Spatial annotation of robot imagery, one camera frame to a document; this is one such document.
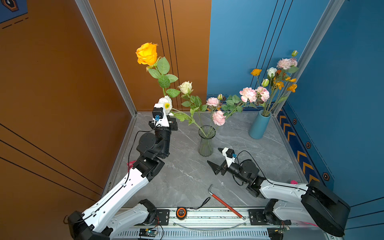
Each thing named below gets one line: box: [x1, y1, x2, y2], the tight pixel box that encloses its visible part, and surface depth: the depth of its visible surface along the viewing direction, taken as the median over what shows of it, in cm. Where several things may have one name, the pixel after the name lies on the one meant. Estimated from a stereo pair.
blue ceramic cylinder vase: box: [248, 109, 272, 140], surface depth 97 cm
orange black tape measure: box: [176, 206, 187, 221], surface depth 74 cm
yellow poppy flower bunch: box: [263, 76, 298, 117], surface depth 87 cm
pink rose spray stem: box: [221, 78, 270, 120], surface depth 67 cm
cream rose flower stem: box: [177, 81, 208, 136], surface depth 76 cm
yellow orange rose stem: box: [136, 42, 180, 98], surface depth 48 cm
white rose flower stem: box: [266, 67, 277, 116], surface depth 87 cm
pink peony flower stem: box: [269, 50, 299, 116], surface depth 82 cm
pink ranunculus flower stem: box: [206, 93, 227, 136], surface depth 76 cm
